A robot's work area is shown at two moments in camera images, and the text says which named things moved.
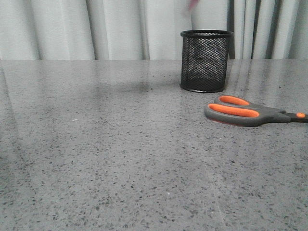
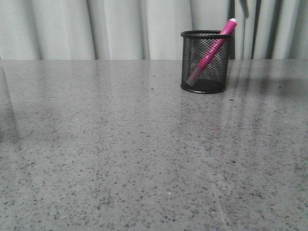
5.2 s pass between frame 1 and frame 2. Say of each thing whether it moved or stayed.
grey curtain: stayed
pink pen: moved
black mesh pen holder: stayed
